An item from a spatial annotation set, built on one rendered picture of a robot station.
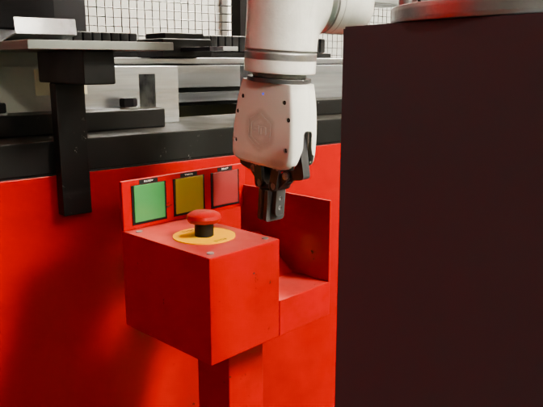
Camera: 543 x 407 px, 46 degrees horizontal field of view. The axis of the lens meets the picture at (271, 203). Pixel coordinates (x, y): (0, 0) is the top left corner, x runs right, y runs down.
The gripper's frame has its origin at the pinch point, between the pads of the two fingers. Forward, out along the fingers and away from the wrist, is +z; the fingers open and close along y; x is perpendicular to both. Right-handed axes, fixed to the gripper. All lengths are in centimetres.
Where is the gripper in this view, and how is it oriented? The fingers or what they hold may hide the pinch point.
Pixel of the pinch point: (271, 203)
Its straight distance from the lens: 79.9
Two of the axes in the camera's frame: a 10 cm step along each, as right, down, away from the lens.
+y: 7.2, 2.3, -6.6
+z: -0.6, 9.6, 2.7
